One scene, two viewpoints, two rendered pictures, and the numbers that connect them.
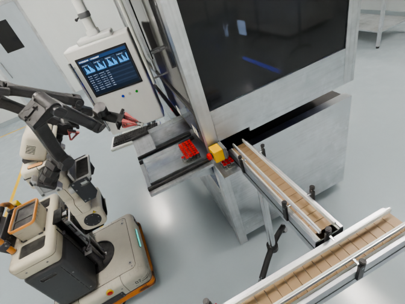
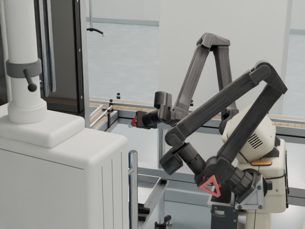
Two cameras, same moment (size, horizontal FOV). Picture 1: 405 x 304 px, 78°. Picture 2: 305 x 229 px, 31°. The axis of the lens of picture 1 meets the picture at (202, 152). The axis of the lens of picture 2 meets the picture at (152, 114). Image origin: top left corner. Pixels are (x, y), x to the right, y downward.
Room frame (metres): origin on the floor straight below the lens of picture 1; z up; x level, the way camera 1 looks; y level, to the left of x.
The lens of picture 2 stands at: (3.15, 1.34, 2.08)
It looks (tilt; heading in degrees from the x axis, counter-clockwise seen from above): 20 degrees down; 207
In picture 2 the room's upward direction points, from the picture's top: straight up
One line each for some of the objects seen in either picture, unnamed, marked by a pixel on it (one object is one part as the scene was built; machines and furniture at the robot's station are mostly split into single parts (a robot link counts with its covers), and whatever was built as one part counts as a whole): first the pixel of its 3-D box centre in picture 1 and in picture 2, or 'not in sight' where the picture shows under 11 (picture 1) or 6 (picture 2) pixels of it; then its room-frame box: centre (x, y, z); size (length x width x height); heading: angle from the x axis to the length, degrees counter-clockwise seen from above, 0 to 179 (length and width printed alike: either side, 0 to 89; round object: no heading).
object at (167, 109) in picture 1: (172, 116); not in sight; (2.13, 0.15, 0.73); 1.98 x 0.01 x 0.25; 11
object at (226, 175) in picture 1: (230, 167); not in sight; (1.04, -0.12, 0.87); 0.14 x 0.13 x 0.02; 101
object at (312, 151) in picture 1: (225, 120); not in sight; (2.21, -0.34, 0.44); 2.06 x 1.00 x 0.88; 11
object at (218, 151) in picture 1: (217, 152); not in sight; (1.05, -0.08, 1.00); 0.08 x 0.07 x 0.07; 101
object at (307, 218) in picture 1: (273, 181); (86, 131); (0.80, -0.27, 0.92); 0.69 x 0.15 x 0.16; 11
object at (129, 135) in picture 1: (135, 134); not in sight; (1.90, 0.49, 0.82); 0.40 x 0.14 x 0.02; 90
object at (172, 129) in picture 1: (173, 129); not in sight; (1.61, 0.15, 0.90); 0.34 x 0.26 x 0.04; 101
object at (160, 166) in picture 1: (172, 160); (117, 187); (1.25, 0.20, 0.90); 0.34 x 0.26 x 0.04; 100
